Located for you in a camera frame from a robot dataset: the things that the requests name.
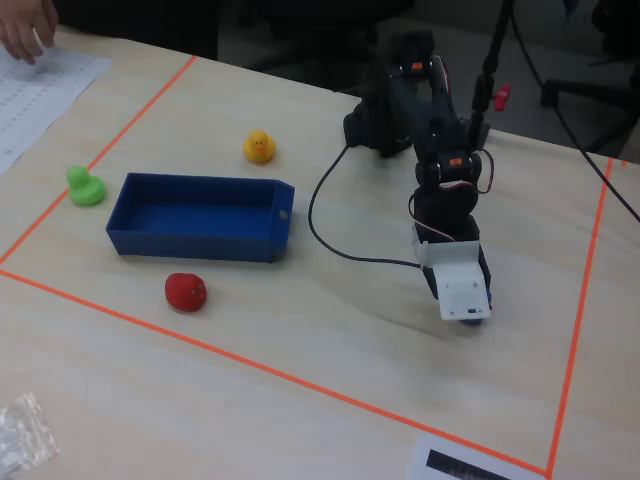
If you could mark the green rubber duck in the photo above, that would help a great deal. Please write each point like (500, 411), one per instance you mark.
(85, 189)

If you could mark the white printed table sheet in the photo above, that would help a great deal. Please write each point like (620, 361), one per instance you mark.
(35, 95)

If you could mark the blue plastic box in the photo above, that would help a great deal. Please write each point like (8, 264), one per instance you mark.
(200, 220)

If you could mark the red clamp knob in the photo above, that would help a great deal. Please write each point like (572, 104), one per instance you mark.
(502, 96)

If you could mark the orange tape strip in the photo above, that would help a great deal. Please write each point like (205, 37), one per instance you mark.
(580, 310)
(270, 370)
(100, 155)

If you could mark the white paper with black bar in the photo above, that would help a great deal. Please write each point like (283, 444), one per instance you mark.
(460, 462)

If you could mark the person's bare hand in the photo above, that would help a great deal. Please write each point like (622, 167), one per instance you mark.
(27, 27)

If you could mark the black camera stand pole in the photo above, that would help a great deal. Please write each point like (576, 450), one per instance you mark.
(492, 55)

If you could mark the red rubber duck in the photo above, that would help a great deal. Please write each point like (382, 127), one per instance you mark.
(185, 292)

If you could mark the blue rubber duck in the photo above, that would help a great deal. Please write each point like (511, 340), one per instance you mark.
(474, 321)

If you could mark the black office chair base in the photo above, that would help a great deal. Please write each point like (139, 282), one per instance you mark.
(595, 95)

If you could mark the clear plastic bag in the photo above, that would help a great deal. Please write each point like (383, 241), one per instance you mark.
(25, 437)

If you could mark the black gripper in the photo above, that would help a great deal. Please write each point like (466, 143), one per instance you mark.
(486, 272)

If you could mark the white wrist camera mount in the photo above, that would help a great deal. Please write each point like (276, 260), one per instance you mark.
(460, 280)

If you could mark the yellow rubber duck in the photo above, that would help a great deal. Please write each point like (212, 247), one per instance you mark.
(259, 147)

